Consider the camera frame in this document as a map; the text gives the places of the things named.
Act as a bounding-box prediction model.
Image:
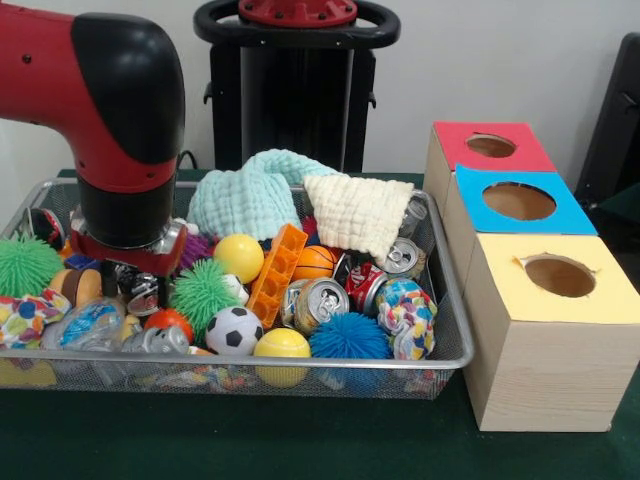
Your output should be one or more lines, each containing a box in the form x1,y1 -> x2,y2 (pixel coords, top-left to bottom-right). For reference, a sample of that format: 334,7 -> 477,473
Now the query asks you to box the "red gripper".
68,232 -> 189,306

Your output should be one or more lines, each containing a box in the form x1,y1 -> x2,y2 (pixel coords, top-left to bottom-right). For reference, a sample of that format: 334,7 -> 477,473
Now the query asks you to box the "red crushed soda can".
115,265 -> 163,318

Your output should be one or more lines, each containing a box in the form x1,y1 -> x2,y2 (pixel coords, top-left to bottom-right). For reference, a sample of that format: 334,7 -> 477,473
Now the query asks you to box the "mint green waffle cloth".
187,150 -> 336,241

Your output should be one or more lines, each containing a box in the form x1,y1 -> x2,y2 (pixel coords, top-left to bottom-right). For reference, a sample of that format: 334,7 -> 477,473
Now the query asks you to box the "cream yellow waffle cloth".
303,172 -> 414,263

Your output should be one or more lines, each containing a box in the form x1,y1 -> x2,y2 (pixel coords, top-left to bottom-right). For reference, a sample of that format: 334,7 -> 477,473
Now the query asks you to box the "clear mesh bin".
0,178 -> 475,401

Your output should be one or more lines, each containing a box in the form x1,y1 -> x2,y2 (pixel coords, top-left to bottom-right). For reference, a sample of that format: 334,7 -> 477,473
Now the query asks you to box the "wooden box with three holes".
423,121 -> 640,433

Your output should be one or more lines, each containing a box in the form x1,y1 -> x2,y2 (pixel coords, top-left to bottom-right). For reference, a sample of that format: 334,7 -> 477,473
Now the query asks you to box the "small green spiky ball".
168,258 -> 243,341

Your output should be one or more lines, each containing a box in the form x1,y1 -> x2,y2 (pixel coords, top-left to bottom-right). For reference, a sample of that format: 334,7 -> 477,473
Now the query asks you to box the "purple spiky monster toy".
178,232 -> 213,273

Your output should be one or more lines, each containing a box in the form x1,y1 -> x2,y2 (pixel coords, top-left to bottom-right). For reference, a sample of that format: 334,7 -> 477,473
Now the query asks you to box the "yellow smiley ball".
213,234 -> 266,285

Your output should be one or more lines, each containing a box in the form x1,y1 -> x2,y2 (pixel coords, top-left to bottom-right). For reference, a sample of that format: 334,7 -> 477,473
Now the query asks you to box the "small soccer ball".
205,305 -> 265,357

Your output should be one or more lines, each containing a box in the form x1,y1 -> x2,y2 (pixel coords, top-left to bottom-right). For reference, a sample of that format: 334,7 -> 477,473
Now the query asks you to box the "green spiky rubber ball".
0,235 -> 63,298

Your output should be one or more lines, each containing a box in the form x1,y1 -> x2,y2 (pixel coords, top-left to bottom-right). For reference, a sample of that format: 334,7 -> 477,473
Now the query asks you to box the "orange plastic toy block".
247,223 -> 309,329

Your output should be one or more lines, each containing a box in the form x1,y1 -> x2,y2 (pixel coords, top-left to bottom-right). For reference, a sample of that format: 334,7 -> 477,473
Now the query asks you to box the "dark green tablecloth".
0,168 -> 640,480

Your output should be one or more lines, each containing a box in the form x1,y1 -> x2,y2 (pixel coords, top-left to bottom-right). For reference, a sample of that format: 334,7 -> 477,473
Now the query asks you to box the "blue spiky rubber ball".
310,312 -> 393,361

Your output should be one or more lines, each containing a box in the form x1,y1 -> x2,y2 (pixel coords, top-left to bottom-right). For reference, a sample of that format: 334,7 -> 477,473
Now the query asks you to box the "black chair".
575,33 -> 640,261

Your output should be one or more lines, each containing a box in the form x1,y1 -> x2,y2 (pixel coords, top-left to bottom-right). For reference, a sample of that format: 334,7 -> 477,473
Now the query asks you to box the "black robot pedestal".
195,0 -> 401,173

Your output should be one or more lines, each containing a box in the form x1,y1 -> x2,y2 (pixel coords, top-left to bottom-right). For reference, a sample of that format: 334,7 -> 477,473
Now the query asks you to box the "colourful rope knot toy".
377,278 -> 438,361

